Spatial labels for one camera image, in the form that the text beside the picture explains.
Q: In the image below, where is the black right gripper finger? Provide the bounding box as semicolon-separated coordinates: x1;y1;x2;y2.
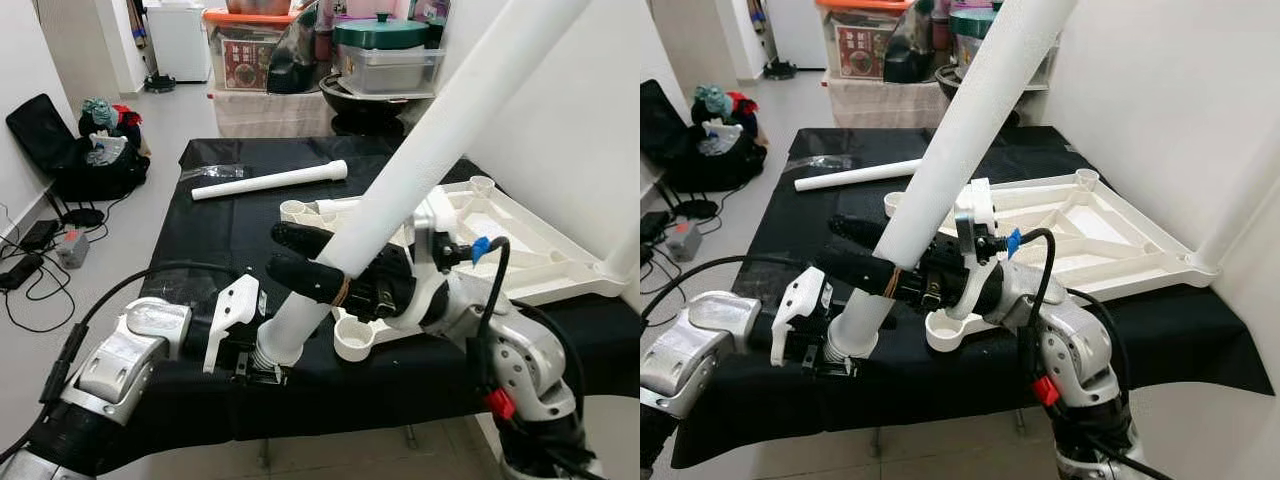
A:
265;255;353;306
270;222;338;259
815;245;903;301
828;215;903;253

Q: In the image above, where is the white plastic children table top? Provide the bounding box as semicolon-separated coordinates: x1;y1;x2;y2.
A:
280;175;629;363
885;168;1221;353

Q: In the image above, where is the beige cloth covered table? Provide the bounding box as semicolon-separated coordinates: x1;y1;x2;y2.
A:
207;85;338;139
825;75;951;129

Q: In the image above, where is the black round wok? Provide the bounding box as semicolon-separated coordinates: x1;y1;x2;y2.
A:
320;75;413;133
935;65;1023;128

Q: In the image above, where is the black wifi router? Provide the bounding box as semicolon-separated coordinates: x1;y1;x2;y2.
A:
672;165;721;219
50;170;106;229

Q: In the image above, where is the white plastic bag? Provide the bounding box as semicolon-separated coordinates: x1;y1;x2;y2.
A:
700;118;746;159
88;135;129;168

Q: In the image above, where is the grey electrical box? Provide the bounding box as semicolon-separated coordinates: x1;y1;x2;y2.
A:
55;228;91;269
668;220;704;261

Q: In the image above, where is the shiny black bag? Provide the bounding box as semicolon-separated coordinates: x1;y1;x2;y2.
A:
883;0;938;84
265;8;323;96

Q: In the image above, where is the clear plastic storage container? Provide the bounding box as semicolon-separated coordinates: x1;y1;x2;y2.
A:
340;45;446;98
955;35;1058;93

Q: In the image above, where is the white cabinet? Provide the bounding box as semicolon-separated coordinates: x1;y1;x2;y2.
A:
793;0;831;69
148;0;211;83

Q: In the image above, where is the green round pot lid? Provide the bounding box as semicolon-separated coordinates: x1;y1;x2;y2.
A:
333;12;431;51
948;8;993;41

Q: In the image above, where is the black open suitcase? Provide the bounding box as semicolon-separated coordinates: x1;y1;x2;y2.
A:
640;80;769;193
5;93;151;201

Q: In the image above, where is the black power strip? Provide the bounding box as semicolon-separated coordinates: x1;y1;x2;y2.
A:
0;252;46;291

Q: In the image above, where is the purple picture box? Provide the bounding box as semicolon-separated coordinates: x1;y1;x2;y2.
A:
415;0;451;46

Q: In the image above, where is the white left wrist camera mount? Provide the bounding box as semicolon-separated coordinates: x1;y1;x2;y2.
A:
203;275;263;373
770;265;831;367

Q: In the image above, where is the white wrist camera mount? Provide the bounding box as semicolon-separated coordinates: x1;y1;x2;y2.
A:
945;178;1003;321
770;265;831;367
203;275;263;373
395;186;463;331

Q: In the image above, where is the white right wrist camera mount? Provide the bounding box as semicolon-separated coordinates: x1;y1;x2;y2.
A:
395;186;463;331
945;178;1003;321

